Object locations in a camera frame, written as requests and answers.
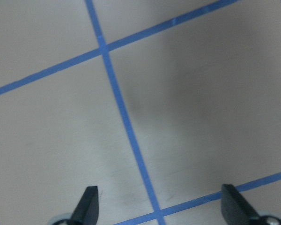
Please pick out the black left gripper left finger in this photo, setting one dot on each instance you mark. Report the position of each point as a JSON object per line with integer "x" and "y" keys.
{"x": 87, "y": 209}

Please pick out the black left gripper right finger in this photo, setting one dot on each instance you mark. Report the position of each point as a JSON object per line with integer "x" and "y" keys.
{"x": 235, "y": 208}

